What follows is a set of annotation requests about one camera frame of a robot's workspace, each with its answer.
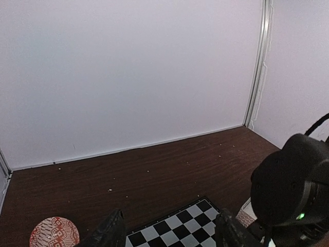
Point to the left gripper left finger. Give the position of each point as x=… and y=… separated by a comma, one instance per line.
x=110, y=232

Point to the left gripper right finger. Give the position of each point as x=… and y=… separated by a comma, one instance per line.
x=229, y=231

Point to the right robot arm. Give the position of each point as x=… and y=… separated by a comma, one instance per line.
x=289, y=192

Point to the pink plastic basket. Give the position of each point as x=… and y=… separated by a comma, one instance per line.
x=248, y=219

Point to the black white chessboard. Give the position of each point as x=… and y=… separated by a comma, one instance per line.
x=191, y=225

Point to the red patterned bowl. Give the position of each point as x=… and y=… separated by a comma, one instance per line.
x=55, y=231

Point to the left aluminium frame post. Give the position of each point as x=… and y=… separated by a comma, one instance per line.
x=6, y=174

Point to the aluminium frame post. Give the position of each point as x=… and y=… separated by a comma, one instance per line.
x=260, y=68
x=6, y=174

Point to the right aluminium frame post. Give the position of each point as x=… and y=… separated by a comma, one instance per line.
x=260, y=68

